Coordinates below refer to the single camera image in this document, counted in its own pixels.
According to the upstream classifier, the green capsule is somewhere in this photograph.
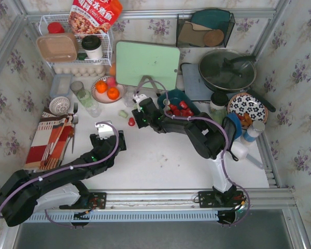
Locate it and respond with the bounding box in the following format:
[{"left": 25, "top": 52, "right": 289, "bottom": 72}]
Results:
[
  {"left": 119, "top": 110, "right": 128, "bottom": 119},
  {"left": 163, "top": 99, "right": 171, "bottom": 105}
]

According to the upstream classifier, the red capsule bottom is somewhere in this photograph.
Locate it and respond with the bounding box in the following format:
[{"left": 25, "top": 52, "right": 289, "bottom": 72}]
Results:
[{"left": 169, "top": 104, "right": 178, "bottom": 111}]

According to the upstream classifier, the teal plastic storage basket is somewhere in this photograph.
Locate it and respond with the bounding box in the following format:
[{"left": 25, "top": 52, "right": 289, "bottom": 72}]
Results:
[{"left": 157, "top": 89, "right": 201, "bottom": 120}]

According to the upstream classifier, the red capsule number two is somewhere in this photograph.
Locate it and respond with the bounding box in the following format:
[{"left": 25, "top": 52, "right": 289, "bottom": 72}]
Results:
[{"left": 179, "top": 101, "right": 188, "bottom": 109}]

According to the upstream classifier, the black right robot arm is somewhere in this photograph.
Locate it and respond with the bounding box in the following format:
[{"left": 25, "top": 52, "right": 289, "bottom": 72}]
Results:
[{"left": 132, "top": 94, "right": 236, "bottom": 205}]

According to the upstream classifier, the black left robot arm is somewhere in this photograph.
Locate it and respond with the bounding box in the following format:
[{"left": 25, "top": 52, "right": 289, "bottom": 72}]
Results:
[{"left": 0, "top": 130, "right": 126, "bottom": 227}]

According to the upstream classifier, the white strainer basket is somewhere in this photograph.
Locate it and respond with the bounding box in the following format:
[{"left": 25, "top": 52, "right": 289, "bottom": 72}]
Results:
[{"left": 49, "top": 96, "right": 70, "bottom": 116}]

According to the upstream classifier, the metal cutting board stand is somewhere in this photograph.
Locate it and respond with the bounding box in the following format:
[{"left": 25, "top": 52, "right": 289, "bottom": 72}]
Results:
[{"left": 134, "top": 75, "right": 161, "bottom": 97}]

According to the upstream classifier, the clear glass tumbler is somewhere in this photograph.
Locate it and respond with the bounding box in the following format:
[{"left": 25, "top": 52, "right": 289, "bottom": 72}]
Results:
[{"left": 122, "top": 86, "right": 135, "bottom": 107}]

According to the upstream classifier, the orange right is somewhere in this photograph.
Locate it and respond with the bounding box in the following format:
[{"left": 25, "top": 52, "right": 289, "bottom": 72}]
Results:
[{"left": 107, "top": 87, "right": 120, "bottom": 100}]

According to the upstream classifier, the metal fork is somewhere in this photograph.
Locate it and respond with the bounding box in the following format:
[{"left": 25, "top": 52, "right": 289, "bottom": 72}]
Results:
[{"left": 72, "top": 102, "right": 78, "bottom": 153}]

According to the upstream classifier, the clear glass near rack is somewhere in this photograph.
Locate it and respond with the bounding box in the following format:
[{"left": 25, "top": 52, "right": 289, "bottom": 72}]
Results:
[{"left": 85, "top": 99, "right": 101, "bottom": 118}]

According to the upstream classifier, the fruit plate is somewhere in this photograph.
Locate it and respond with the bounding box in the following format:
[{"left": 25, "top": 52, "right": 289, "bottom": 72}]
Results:
[{"left": 91, "top": 76, "right": 127, "bottom": 104}]

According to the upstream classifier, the grey induction cooker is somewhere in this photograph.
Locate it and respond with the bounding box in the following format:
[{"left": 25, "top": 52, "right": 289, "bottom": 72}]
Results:
[{"left": 180, "top": 63, "right": 213, "bottom": 101}]

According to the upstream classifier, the peach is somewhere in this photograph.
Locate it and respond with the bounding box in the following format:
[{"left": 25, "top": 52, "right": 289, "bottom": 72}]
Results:
[{"left": 106, "top": 76, "right": 117, "bottom": 88}]

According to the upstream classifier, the striped kitchen towel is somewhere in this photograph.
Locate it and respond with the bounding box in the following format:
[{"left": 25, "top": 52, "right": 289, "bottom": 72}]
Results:
[{"left": 23, "top": 108, "right": 74, "bottom": 171}]

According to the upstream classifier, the orange left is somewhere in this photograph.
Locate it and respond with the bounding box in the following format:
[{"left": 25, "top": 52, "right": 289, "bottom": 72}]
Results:
[{"left": 95, "top": 80, "right": 108, "bottom": 93}]

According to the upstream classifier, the green ribbed glass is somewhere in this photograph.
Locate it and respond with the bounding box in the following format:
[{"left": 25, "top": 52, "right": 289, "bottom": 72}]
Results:
[{"left": 77, "top": 89, "right": 93, "bottom": 108}]

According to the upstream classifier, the orange behind board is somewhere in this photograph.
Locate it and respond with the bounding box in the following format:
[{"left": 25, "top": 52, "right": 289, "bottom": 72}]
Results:
[{"left": 109, "top": 63, "right": 116, "bottom": 76}]

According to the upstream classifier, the green cutting board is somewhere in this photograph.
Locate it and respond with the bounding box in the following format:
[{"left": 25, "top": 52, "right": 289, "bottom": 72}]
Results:
[{"left": 115, "top": 41, "right": 180, "bottom": 90}]

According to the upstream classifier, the green glass tumbler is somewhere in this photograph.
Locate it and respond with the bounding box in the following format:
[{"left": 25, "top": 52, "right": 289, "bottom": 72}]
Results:
[{"left": 210, "top": 108, "right": 228, "bottom": 124}]

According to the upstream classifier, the grey glass cup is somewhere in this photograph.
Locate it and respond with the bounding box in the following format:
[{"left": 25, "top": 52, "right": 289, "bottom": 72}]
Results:
[{"left": 70, "top": 81, "right": 85, "bottom": 98}]

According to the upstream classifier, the clear lidded container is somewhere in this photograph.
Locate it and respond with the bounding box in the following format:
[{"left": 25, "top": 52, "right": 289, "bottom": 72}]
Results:
[{"left": 49, "top": 74, "right": 73, "bottom": 99}]

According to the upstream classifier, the egg tray with eggs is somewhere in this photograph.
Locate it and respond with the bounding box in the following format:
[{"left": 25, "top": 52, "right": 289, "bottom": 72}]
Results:
[{"left": 53, "top": 65, "right": 106, "bottom": 77}]

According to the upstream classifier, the black frying pan with lid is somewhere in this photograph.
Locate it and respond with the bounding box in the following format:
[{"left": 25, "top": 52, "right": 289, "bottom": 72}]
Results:
[{"left": 198, "top": 49, "right": 276, "bottom": 113}]

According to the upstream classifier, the white cup black lid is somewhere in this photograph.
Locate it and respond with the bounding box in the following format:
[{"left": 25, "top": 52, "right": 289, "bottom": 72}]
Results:
[{"left": 81, "top": 35, "right": 103, "bottom": 60}]

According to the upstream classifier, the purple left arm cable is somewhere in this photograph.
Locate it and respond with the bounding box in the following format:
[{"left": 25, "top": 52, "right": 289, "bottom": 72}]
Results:
[{"left": 0, "top": 121, "right": 120, "bottom": 229}]

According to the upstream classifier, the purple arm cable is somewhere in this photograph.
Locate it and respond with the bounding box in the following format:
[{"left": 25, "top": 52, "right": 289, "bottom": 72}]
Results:
[
  {"left": 134, "top": 79, "right": 251, "bottom": 226},
  {"left": 0, "top": 121, "right": 120, "bottom": 229}
]

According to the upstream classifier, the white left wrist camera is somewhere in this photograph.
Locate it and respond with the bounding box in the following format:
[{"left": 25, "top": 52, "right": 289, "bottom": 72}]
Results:
[{"left": 95, "top": 121, "right": 114, "bottom": 140}]

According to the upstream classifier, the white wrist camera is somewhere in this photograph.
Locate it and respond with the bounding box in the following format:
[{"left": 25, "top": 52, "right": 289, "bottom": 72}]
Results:
[
  {"left": 95, "top": 121, "right": 114, "bottom": 140},
  {"left": 133, "top": 94, "right": 148, "bottom": 104}
]

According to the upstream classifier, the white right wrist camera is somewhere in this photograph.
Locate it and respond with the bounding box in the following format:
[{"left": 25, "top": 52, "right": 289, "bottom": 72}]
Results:
[{"left": 133, "top": 94, "right": 148, "bottom": 104}]

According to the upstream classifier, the white wire rack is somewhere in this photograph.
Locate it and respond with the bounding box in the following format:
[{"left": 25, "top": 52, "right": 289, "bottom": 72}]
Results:
[{"left": 38, "top": 14, "right": 114, "bottom": 67}]

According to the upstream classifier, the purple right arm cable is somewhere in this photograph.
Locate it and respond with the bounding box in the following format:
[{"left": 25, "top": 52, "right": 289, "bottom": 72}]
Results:
[{"left": 134, "top": 79, "right": 251, "bottom": 226}]

